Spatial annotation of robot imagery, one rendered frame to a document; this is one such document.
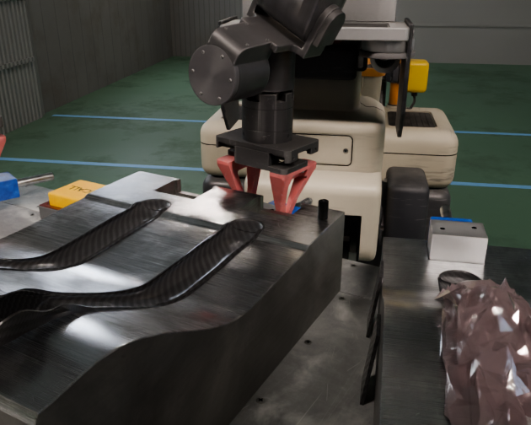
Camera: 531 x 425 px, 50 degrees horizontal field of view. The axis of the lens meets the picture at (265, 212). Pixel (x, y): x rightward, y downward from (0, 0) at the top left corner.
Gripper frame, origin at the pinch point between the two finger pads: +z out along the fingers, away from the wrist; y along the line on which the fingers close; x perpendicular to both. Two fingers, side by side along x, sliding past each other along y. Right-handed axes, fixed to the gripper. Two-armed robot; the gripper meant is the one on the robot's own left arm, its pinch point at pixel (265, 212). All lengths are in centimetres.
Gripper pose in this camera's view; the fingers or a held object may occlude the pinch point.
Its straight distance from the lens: 68.2
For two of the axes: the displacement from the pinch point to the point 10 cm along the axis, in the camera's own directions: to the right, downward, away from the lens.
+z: -0.2, 9.2, 3.8
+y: 8.1, 2.4, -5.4
